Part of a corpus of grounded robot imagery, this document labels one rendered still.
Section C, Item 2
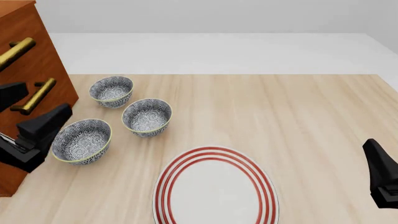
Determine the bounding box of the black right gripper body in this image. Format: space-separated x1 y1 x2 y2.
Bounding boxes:
371 184 398 209

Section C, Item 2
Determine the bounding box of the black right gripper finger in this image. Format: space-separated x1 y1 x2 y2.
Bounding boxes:
362 138 398 188

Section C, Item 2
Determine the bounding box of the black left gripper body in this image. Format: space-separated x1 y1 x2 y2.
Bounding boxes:
0 131 50 174

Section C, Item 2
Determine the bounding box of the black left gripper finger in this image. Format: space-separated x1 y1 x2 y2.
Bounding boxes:
0 82 29 113
16 103 73 151

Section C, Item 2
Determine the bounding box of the patterned black and white bowl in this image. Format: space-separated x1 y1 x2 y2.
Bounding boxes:
89 75 134 109
121 98 173 138
51 118 113 166

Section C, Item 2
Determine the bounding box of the white plate with red rings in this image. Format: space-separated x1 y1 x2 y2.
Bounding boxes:
152 146 280 224

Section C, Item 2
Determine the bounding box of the wooden cabinet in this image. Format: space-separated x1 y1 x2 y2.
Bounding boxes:
0 0 80 198

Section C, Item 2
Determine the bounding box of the short brass drawer handle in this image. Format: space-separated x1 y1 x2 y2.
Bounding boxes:
10 77 57 116

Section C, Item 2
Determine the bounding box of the long brass drawer handle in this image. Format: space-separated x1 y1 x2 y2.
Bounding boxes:
0 37 37 72

